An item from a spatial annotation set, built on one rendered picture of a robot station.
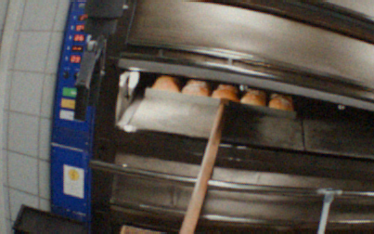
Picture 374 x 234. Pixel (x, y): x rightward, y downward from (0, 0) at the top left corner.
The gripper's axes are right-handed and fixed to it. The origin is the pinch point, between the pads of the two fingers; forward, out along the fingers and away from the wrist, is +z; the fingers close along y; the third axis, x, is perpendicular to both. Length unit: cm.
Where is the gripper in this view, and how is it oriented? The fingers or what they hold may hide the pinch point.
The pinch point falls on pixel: (85, 108)
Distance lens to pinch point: 199.4
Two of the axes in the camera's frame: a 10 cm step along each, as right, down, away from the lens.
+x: 9.8, 1.6, -0.6
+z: -1.4, 9.6, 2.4
